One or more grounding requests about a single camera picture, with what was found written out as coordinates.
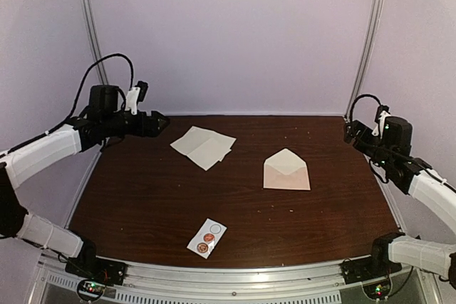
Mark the right aluminium frame post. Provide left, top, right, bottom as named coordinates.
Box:
left=344, top=0, right=384, bottom=119

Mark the cream spare paper sheet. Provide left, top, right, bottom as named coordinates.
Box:
left=170, top=126, right=237, bottom=157

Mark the left aluminium frame post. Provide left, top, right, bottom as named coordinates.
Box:
left=73, top=0, right=110, bottom=86

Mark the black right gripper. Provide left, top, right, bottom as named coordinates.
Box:
left=343, top=120, right=393, bottom=169

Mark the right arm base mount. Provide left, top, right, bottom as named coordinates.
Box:
left=340, top=233, right=403, bottom=301

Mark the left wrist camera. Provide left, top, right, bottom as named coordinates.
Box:
left=125, top=81, right=148, bottom=115

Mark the aluminium frame post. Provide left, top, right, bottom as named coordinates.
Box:
left=344, top=0, right=384, bottom=119
left=73, top=0, right=110, bottom=86

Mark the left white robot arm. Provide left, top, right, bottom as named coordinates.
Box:
left=1, top=81, right=170, bottom=278

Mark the left black camera cable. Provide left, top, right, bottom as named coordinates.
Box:
left=71, top=53, right=138, bottom=116

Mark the black camera cable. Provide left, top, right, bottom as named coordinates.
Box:
left=71, top=53, right=138, bottom=116
left=347, top=93, right=384, bottom=123

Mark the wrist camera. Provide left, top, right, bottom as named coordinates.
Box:
left=125, top=81, right=148, bottom=115
left=372, top=105, right=390, bottom=138

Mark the cream envelope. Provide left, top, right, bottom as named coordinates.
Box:
left=263, top=148, right=311, bottom=191

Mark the sticker sheet with seals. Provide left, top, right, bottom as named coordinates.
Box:
left=187, top=219, right=227, bottom=259

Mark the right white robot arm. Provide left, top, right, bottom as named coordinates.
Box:
left=344, top=112, right=455, bottom=286

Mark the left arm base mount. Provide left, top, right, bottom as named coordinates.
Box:
left=61, top=240, right=127, bottom=303

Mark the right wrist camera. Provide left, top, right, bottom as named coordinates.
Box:
left=372, top=105, right=390, bottom=138

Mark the right black camera cable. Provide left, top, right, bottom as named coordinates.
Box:
left=347, top=93, right=384, bottom=123

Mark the cream letter paper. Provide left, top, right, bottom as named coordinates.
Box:
left=187, top=138, right=236, bottom=171

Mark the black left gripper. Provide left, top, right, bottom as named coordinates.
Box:
left=102, top=111, right=170, bottom=138

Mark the front aluminium rail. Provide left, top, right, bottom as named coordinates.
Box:
left=26, top=253, right=444, bottom=303

